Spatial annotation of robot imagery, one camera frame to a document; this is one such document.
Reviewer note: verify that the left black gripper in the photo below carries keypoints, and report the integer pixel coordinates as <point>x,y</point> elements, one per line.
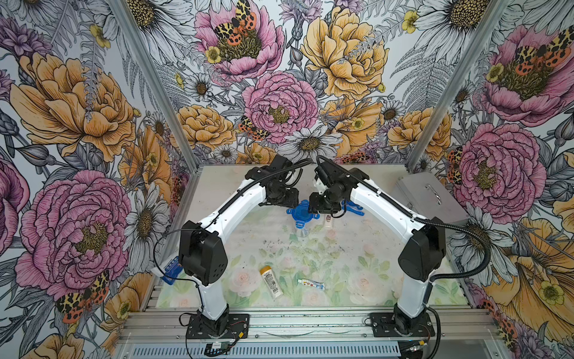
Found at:
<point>291,200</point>

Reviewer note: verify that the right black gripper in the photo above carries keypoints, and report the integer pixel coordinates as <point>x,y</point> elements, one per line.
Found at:
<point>316,205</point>

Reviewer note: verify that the blue lid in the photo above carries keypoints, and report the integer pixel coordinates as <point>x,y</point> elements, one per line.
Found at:
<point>352,207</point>
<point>301,214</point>

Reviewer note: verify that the white bottle yellow cap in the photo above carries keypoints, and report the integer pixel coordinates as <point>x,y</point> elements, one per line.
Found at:
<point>328,222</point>

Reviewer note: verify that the clear plastic cup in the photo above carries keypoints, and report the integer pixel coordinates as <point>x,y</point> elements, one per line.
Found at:
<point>301,232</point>

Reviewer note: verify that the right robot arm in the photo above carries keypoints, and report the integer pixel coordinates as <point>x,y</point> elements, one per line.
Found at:
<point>423,240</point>

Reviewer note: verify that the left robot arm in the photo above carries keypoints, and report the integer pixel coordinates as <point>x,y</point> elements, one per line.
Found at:
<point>202,252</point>

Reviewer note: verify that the silver metal case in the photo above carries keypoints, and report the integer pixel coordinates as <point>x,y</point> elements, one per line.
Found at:
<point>424,194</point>

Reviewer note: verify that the white bottle near front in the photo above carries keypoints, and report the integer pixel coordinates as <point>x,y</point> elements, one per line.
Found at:
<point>271,282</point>

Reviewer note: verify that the toothpaste tube lower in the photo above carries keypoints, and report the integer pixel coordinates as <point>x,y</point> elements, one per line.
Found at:
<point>313,284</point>

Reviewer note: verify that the blue white packet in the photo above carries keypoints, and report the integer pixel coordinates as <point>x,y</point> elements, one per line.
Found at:
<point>169,270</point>

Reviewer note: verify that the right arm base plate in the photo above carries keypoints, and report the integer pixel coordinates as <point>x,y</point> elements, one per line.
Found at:
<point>386,324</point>

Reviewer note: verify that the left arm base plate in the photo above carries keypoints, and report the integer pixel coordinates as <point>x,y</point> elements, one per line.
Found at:
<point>229,326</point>

